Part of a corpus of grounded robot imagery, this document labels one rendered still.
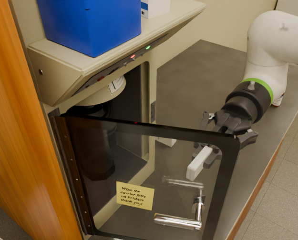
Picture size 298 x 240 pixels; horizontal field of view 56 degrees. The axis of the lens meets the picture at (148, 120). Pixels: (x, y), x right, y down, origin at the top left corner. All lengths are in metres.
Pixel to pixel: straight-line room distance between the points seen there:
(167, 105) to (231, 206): 0.54
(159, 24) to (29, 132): 0.26
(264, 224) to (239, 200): 1.15
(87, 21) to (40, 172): 0.21
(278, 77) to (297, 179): 1.71
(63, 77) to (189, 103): 0.92
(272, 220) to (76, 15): 1.91
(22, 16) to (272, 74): 0.55
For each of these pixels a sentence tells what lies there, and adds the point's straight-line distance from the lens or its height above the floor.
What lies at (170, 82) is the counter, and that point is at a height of 0.94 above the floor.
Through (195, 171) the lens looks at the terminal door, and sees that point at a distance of 0.50.
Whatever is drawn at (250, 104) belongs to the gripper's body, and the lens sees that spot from 0.65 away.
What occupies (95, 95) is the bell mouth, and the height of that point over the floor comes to 1.34.
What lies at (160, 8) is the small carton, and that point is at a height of 1.52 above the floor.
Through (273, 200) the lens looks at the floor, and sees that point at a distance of 2.20.
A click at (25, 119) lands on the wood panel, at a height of 1.47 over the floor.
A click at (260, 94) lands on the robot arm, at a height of 1.32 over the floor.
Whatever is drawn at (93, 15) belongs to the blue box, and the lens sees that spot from 0.35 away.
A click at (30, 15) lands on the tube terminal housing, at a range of 0.43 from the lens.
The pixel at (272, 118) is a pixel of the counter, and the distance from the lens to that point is 1.27.
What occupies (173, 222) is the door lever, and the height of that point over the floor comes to 1.21.
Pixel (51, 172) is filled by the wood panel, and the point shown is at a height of 1.36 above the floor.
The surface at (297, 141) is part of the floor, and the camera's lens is 2.72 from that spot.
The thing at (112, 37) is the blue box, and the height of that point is 1.53.
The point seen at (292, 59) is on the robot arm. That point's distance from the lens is 0.69.
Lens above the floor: 1.68
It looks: 40 degrees down
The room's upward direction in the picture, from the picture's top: straight up
